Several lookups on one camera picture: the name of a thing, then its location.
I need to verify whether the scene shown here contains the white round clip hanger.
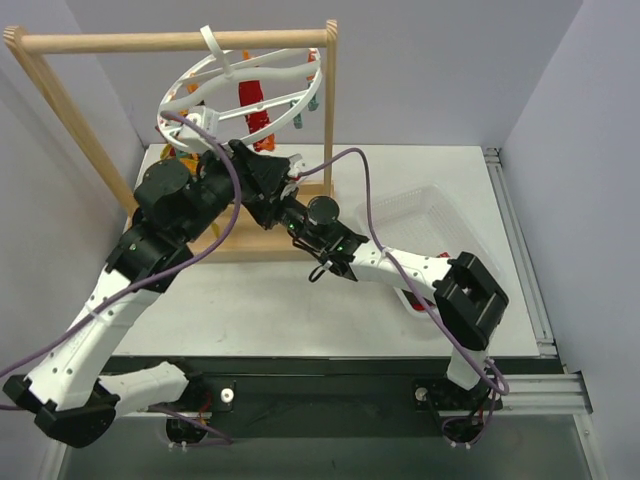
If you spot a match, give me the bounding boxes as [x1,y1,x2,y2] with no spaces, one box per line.
[158,26,324,151]

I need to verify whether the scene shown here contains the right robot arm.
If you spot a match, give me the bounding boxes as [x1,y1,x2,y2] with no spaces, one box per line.
[244,195,509,408]

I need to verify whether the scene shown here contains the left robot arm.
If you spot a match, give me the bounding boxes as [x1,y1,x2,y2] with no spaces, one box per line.
[2,140,295,448]

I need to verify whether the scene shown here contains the wooden hanger rack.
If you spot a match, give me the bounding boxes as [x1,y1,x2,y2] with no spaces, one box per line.
[3,21,352,276]

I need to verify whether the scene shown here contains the red white patterned sock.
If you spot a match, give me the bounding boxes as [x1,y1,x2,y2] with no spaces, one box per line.
[238,80,276,152]

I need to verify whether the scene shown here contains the white plastic basket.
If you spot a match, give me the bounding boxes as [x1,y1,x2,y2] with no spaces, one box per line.
[353,182,503,321]

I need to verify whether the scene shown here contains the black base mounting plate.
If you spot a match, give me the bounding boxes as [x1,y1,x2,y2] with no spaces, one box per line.
[94,355,501,441]

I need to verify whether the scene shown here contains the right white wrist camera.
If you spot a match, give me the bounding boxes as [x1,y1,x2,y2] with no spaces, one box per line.
[280,154,306,200]

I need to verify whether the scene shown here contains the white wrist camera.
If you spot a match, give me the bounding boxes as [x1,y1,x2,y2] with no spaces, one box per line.
[158,105,220,154]
[280,154,306,200]

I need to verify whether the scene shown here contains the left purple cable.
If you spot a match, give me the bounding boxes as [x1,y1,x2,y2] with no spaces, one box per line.
[0,111,244,411]

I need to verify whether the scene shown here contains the purple cable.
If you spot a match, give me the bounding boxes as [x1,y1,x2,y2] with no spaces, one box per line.
[294,146,511,396]
[0,111,244,411]

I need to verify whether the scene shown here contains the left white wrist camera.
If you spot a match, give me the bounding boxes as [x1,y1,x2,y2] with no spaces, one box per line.
[158,105,220,154]

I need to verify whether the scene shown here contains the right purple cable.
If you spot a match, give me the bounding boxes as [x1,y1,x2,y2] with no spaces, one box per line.
[294,146,511,396]

